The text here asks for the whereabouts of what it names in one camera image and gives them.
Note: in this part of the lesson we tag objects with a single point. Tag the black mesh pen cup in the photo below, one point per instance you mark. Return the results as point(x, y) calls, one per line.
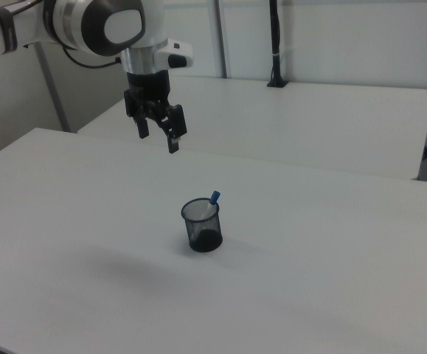
point(207, 239)

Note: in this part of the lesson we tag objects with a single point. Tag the black pole with flat base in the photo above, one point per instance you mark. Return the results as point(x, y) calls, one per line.
point(275, 66)

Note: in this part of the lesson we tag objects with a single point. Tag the white marker with blue cap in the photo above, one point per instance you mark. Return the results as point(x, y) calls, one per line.
point(215, 196)

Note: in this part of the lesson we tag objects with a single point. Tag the grey metal partition post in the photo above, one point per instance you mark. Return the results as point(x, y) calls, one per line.
point(52, 92)
point(222, 37)

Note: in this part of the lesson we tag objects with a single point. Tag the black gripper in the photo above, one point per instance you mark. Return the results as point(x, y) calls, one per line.
point(148, 86)

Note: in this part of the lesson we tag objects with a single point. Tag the white side table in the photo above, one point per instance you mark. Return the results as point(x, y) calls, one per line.
point(290, 121)

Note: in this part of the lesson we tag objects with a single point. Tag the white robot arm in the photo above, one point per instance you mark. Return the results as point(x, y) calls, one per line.
point(69, 22)

